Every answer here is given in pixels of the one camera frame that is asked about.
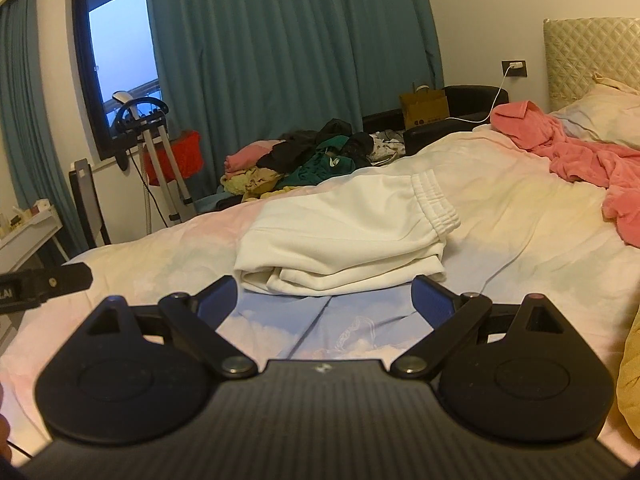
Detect white printed cloth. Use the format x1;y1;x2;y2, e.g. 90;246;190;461
370;130;406;163

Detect pale pillow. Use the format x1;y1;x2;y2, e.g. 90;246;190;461
550;72;640;151

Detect white exercise machine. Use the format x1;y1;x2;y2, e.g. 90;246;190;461
111;91;196;226

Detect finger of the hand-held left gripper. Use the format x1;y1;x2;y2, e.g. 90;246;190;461
27;262;94;306

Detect quilted beige headboard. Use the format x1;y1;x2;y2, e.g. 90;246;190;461
542;16;640;113

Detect narrow teal curtain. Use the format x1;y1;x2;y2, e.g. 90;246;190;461
0;0;89;261

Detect pale yellow cloth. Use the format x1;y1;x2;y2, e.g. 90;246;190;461
220;167;301;204

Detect black clothes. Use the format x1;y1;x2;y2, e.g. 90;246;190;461
257;119;374;173

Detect mustard yellow cloth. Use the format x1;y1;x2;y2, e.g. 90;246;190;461
617;305;640;441

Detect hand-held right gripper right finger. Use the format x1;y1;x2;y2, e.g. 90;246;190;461
389;275;567;380

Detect pink fleece garment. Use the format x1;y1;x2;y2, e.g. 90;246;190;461
489;100;640;250

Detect white charger cable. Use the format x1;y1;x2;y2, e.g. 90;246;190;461
444;61;523;123

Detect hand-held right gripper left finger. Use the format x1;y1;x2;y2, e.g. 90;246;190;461
80;275;259;380

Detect black sofa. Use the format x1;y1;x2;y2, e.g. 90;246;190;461
362;85;510;157

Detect white pants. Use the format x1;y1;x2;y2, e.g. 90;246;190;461
234;169;462;297

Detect black chair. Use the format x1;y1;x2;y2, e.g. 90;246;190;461
69;158;112;251

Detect cardboard box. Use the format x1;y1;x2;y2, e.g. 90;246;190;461
398;82;451;131

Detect wide teal curtain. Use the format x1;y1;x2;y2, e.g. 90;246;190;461
144;0;446;202

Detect white desk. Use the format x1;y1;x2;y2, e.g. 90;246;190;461
0;199;64;341

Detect red basket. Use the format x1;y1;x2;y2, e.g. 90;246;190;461
142;130;206;181

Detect dark framed window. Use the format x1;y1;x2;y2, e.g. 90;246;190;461
71;0;173;162

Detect pink folded cloth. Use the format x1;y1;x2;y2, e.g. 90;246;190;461
224;141;281;176

